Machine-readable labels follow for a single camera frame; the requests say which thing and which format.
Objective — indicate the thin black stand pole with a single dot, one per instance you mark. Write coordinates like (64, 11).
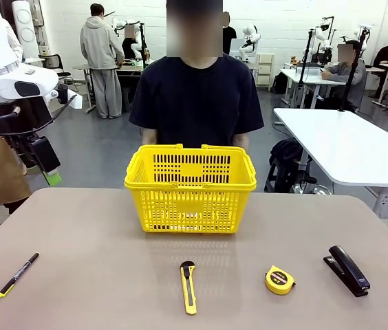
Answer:
(304, 62)

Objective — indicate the person in navy t-shirt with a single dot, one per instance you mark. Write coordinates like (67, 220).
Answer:
(194, 96)

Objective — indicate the large white table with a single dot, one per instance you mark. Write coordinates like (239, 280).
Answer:
(335, 144)

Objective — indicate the person's right forearm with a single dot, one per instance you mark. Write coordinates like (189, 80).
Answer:
(149, 137)

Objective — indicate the mannequin in orange trousers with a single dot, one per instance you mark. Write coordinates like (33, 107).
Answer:
(15, 44)

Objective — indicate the black stapler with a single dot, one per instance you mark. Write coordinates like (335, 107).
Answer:
(348, 271)

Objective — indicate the person's left forearm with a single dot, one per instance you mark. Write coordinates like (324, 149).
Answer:
(241, 141)

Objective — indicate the yellow black utility knife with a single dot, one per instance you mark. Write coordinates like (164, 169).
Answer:
(188, 292)

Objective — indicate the black and white background robot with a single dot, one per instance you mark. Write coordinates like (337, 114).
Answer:
(140, 41)

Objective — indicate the black yellow-tipped highlighter pen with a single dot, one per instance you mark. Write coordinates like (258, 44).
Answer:
(18, 275)

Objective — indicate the tall black camera pole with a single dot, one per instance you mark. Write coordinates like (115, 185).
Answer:
(352, 74)

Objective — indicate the left gripper black green finger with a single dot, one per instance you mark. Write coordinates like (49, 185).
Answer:
(23, 156)
(46, 154)

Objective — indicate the seated person in grey sweater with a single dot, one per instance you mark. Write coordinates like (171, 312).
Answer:
(347, 74)

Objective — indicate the person in grey hoodie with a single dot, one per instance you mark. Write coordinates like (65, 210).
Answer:
(99, 44)

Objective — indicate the background person in black shirt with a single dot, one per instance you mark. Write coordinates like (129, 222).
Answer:
(229, 38)

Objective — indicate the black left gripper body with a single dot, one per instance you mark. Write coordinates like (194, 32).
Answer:
(25, 118)

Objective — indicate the yellow tape measure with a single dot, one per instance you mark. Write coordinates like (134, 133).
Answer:
(278, 280)

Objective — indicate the yellow plastic shopping basket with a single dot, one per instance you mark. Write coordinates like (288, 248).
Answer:
(190, 206)

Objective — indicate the black stool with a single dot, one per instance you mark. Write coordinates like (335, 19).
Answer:
(276, 178)

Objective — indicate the white drawer cabinet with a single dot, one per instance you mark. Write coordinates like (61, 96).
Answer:
(264, 72)

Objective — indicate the white tower air conditioner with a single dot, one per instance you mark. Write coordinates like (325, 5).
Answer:
(25, 31)

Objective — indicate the white background robot with camera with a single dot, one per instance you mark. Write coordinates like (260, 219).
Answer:
(323, 34)

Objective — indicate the black office chair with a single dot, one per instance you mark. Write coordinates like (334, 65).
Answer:
(51, 63)

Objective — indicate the seated black-haired background person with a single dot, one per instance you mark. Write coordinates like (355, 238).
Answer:
(129, 44)

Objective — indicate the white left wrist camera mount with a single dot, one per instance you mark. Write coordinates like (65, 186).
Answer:
(73, 99)

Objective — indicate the black backpack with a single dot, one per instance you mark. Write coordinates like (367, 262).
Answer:
(285, 151)

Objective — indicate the white background desk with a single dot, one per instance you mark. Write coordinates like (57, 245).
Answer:
(304, 77)

